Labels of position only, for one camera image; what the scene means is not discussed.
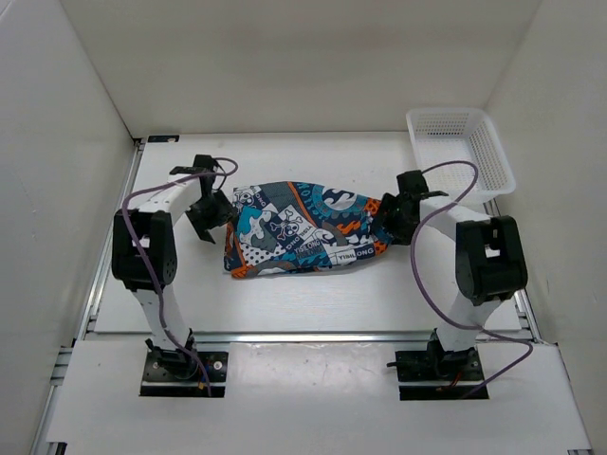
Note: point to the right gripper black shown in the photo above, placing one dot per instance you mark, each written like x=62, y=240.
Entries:
x=388, y=205

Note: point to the aluminium rail front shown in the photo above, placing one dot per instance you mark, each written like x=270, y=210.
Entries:
x=312, y=337

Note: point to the white plastic basket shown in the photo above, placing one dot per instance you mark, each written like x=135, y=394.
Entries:
x=467, y=135

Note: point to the black label tag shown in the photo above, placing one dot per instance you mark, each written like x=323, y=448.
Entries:
x=163, y=138

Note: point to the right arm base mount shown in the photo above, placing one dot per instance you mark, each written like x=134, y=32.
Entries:
x=438, y=375

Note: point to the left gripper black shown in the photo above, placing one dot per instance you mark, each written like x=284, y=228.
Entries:
x=226, y=213

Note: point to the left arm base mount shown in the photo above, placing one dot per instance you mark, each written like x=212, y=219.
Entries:
x=175, y=374

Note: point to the colourful patterned shorts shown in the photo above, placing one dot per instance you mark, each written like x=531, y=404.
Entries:
x=290, y=227

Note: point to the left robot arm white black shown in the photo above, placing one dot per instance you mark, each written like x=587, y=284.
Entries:
x=144, y=256

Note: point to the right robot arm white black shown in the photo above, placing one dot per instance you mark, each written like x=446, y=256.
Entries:
x=489, y=263

